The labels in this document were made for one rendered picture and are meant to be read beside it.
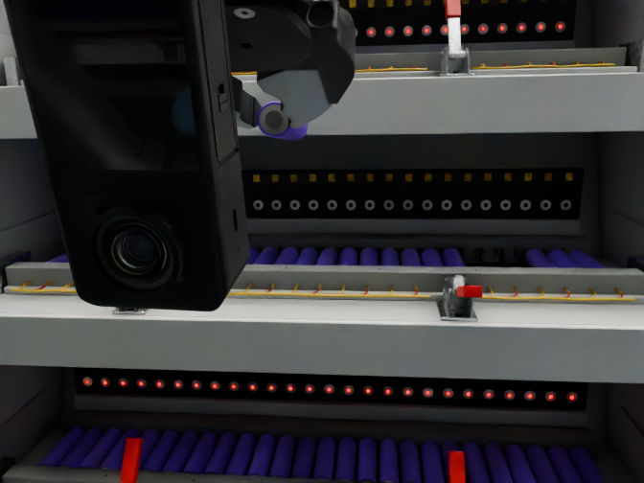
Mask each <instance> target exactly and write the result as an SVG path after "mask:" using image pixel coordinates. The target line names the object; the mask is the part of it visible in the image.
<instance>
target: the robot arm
mask: <svg viewBox="0 0 644 483"><path fill-rule="evenodd" d="M3 2H4V6H5V10H6V14H7V18H8V21H9V25H10V29H11V36H12V40H13V44H14V48H15V52H16V55H17V59H18V63H19V67H20V71H21V75H22V79H23V82H24V86H25V90H26V94H27V98H28V102H29V106H30V110H31V113H32V117H33V121H34V128H35V132H36V136H37V140H38V144H39V147H40V151H41V155H42V159H43V163H44V167H45V170H46V173H47V177H48V181H49V185H50V189H51V193H52V197H53V201H54V204H55V208H56V212H57V219H58V223H59V227H60V231H61V235H62V238H63V242H64V246H65V250H66V254H67V258H68V262H69V265H70V269H71V273H72V277H73V281H74V285H75V289H76V292H77V294H78V296H79V297H80V299H81V300H83V301H85V302H86V303H89V304H91V305H95V306H100V307H113V308H134V309H153V310H173V311H215V310H217V309H218V308H219V307H220V306H221V304H222V302H223V301H224V299H225V298H226V296H227V294H228V293H229V291H230V290H231V288H232V286H233V285H234V284H235V283H236V281H237V279H238V278H239V276H240V275H241V273H242V271H243V269H244V267H245V266H246V264H247V263H248V260H249V257H250V250H249V240H248V232H247V222H246V212H245V204H244V194H243V185H242V167H241V158H240V149H239V139H238V130H237V126H238V127H243V128H253V127H256V126H257V125H258V113H259V111H260V109H261V108H262V107H261V105H260V103H259V102H258V100H257V99H256V98H255V97H253V96H252V95H250V94H248V93H247V92H245V91H244V90H243V89H242V81H241V80H239V79H237V78H235V77H234V76H232V74H231V72H257V84H258V85H259V86H260V87H261V89H262V90H263V91H264V92H265V93H266V94H268V95H271V96H273V97H275V98H277V99H278V100H280V101H281V112H282V113H283V114H285V115H286V116H288V127H292V128H299V127H302V126H304V125H305V124H307V123H309V122H311V121H312V120H314V119H316V118H317V117H319V116H321V115H322V114H323V113H325V112H326V111H327V110H328V109H330V108H331V107H332V106H333V104H338V103H339V101H340V99H341V98H342V96H343V95H344V93H345V92H346V90H347V89H348V87H349V85H350V84H351V82H352V80H353V78H354V75H355V58H356V29H355V24H354V21H353V18H352V16H351V14H350V13H349V12H347V11H346V10H345V9H343V8H342V7H340V6H339V2H338V1H337V0H3Z"/></svg>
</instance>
